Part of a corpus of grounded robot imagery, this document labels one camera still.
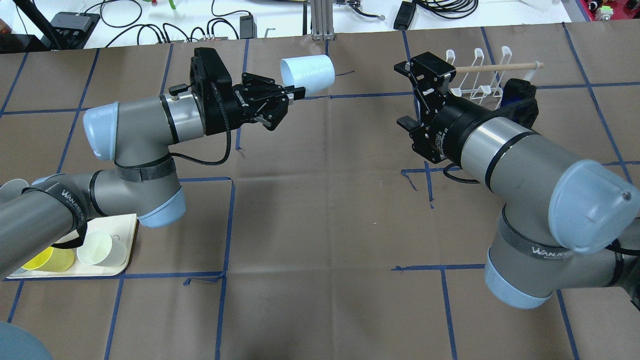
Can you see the black power adapter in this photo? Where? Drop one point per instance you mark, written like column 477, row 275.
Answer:
column 405, row 15

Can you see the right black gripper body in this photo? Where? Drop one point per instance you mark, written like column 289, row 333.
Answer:
column 448, row 131

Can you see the cream plastic tray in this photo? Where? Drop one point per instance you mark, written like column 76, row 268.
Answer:
column 123, row 225

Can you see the light blue cup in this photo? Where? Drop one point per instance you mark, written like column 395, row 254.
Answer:
column 314, row 73

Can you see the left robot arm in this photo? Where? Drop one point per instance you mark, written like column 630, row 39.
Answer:
column 136, row 136

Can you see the yellow cup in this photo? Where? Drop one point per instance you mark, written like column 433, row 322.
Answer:
column 47, row 260

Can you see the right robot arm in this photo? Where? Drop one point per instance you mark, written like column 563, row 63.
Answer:
column 567, row 222

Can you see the grey cup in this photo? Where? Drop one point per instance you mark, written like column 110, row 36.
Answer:
column 12, row 189

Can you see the pale green cup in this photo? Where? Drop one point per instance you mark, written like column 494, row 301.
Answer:
column 102, row 249

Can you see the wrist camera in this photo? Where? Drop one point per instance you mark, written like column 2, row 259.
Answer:
column 519, row 102
column 208, row 74

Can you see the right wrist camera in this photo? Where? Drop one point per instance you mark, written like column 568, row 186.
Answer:
column 519, row 102

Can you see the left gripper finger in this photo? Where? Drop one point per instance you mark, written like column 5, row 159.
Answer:
column 272, row 112
column 258, row 87

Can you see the white wire cup rack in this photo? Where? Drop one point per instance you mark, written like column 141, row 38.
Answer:
column 483, row 82

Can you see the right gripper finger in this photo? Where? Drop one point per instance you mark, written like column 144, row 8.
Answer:
column 430, row 77
column 414, row 128

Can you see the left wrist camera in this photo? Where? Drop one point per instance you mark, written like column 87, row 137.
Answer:
column 208, row 74

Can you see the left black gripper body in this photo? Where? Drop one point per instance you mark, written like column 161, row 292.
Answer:
column 231, row 107

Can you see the aluminium frame post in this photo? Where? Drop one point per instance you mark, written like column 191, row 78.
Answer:
column 322, row 24

